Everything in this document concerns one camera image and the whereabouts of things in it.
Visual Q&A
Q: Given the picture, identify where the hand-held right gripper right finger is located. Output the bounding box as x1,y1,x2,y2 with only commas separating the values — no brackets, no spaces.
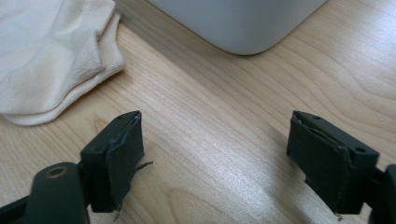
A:
286,110,381,216

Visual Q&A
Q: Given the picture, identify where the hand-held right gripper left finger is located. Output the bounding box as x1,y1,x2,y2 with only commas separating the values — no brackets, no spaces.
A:
79,110,154,215

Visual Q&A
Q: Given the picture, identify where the white sock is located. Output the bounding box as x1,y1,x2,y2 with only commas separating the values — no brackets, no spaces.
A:
0,12,126,127
0,0,117,116

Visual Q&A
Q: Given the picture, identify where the grey plastic bin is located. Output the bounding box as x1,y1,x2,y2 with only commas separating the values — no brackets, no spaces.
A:
146,0,328,56

